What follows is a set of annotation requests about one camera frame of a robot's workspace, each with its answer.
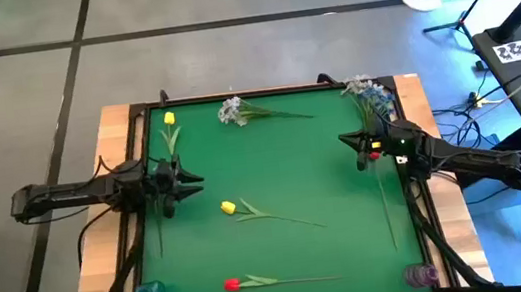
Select yellow cable plug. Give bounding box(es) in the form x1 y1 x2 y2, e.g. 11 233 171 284
466 90 486 109

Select white paper label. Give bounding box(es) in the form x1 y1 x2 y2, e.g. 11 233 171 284
492 39 521 66

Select red artificial tulip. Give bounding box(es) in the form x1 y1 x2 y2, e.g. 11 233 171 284
366 149 399 254
222 262 343 292

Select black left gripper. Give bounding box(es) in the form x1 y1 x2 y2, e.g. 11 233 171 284
143 151 210 221

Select black table frame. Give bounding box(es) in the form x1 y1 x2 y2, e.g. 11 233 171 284
83 62 467 292

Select green table mat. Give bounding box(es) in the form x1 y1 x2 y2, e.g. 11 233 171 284
112 75 432 292

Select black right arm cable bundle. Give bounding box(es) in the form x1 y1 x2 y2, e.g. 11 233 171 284
403 170 492 292

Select yellow artificial tulip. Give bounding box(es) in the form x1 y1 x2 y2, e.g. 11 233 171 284
140 109 199 259
219 186 328 241

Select purple glass vase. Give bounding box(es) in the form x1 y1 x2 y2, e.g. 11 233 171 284
401 260 441 291

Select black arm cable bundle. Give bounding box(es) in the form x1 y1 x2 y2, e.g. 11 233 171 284
66 201 158 292
403 170 492 292

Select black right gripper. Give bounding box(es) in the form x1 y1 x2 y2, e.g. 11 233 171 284
336 118 408 175

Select black left arm cable bundle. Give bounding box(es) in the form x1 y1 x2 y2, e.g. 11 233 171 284
66 201 158 292

